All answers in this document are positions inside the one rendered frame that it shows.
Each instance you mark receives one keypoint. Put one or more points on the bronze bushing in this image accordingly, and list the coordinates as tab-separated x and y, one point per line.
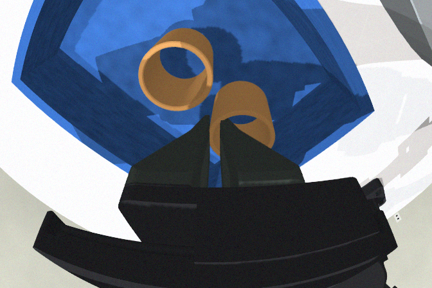
167	91
242	98

